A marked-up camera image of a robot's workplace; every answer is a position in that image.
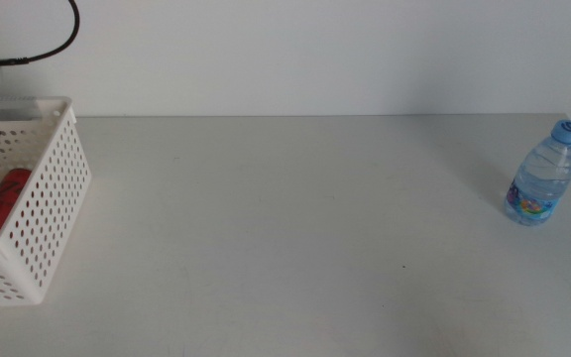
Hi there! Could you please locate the thick braided black cable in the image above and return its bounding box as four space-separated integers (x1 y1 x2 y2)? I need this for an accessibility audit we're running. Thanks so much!
0 0 80 69

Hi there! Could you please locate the clear water bottle blue cap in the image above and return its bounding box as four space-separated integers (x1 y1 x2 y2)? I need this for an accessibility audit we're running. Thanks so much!
503 118 571 227

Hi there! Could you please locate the red soda can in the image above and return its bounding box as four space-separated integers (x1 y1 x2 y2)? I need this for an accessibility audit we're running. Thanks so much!
0 168 33 244

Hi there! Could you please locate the white perforated plastic basket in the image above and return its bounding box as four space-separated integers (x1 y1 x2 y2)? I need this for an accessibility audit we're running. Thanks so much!
0 96 92 306

